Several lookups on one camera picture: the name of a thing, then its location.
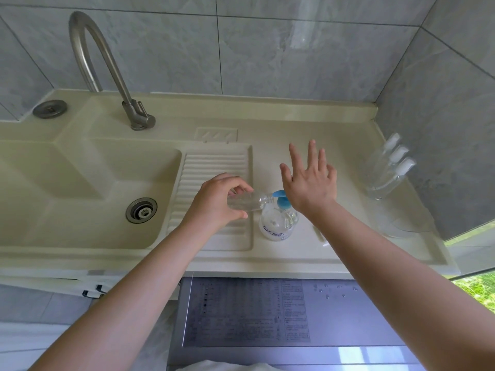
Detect person's left hand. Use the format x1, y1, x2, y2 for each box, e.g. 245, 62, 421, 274
180, 173, 254, 233

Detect person's right hand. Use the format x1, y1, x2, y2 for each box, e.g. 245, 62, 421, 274
279, 139, 338, 217

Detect small clear bottle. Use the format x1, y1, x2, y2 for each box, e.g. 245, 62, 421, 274
365, 146, 390, 179
227, 190, 276, 212
366, 160, 396, 189
370, 173, 404, 200

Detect clear hand sanitizer pump bottle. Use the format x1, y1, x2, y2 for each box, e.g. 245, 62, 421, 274
259, 189, 300, 242

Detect person's left forearm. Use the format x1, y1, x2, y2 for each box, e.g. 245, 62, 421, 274
29, 220, 209, 371

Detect person's right forearm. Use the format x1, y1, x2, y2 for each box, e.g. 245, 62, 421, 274
309, 200, 495, 371

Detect person's white shirt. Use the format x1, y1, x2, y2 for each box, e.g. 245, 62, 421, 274
185, 360, 279, 371

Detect steel sink drain strainer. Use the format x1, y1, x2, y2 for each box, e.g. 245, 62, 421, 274
125, 197, 158, 224

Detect grey washing machine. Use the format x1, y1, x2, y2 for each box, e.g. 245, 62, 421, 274
168, 276, 426, 371

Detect curved steel faucet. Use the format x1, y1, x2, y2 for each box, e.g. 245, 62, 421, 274
69, 11, 156, 131

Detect cream sink with washboard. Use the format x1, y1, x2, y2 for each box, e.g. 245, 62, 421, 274
0, 88, 461, 277

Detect glass window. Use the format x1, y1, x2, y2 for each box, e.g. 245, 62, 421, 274
444, 220, 495, 313

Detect round steel hole cover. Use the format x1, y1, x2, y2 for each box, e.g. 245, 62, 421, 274
32, 99, 69, 120

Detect white cabinet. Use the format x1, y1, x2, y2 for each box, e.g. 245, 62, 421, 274
0, 268, 180, 300

